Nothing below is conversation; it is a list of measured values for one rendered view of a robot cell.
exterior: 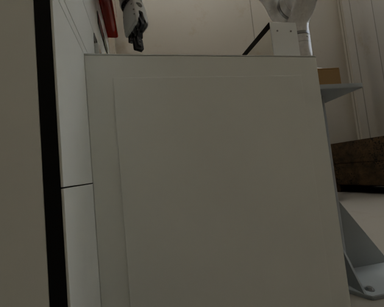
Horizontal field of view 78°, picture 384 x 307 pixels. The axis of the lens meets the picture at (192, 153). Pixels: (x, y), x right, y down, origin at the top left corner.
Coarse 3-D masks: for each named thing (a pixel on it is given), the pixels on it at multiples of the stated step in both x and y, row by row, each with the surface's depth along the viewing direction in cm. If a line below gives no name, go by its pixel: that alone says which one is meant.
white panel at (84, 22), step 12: (60, 0) 39; (72, 0) 48; (84, 0) 61; (96, 0) 85; (72, 12) 47; (84, 12) 60; (96, 12) 82; (72, 24) 46; (84, 24) 58; (96, 24) 80; (84, 36) 57; (96, 36) 78; (84, 48) 56; (108, 48) 116
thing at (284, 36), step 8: (272, 24) 73; (280, 24) 74; (288, 24) 74; (272, 32) 73; (280, 32) 73; (288, 32) 74; (296, 32) 74; (272, 40) 72; (280, 40) 73; (288, 40) 74; (296, 40) 74; (272, 48) 72; (280, 48) 73; (288, 48) 73; (296, 48) 74
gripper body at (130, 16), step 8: (128, 0) 81; (136, 0) 81; (128, 8) 82; (136, 8) 80; (144, 8) 83; (128, 16) 82; (136, 16) 79; (144, 16) 81; (128, 24) 83; (136, 24) 80; (128, 32) 83
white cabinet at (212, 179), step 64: (128, 64) 56; (192, 64) 60; (256, 64) 64; (128, 128) 55; (192, 128) 58; (256, 128) 62; (320, 128) 66; (128, 192) 53; (192, 192) 57; (256, 192) 60; (320, 192) 64; (128, 256) 52; (192, 256) 55; (256, 256) 58; (320, 256) 62
